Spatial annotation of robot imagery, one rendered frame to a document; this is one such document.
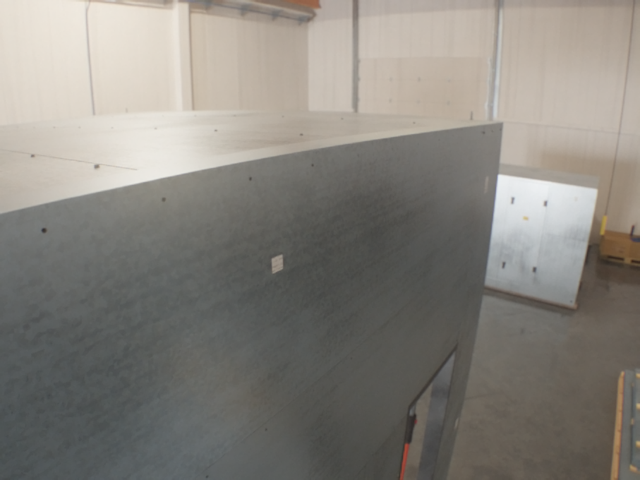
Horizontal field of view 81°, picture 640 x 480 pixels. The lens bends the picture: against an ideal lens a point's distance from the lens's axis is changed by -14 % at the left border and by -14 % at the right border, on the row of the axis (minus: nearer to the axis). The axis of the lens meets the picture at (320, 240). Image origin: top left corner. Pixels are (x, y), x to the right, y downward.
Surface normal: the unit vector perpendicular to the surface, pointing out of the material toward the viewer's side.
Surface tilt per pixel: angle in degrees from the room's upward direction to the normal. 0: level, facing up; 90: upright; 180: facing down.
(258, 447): 90
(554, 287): 90
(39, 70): 90
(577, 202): 90
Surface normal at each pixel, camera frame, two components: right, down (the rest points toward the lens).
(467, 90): -0.59, 0.26
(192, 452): 0.80, 0.19
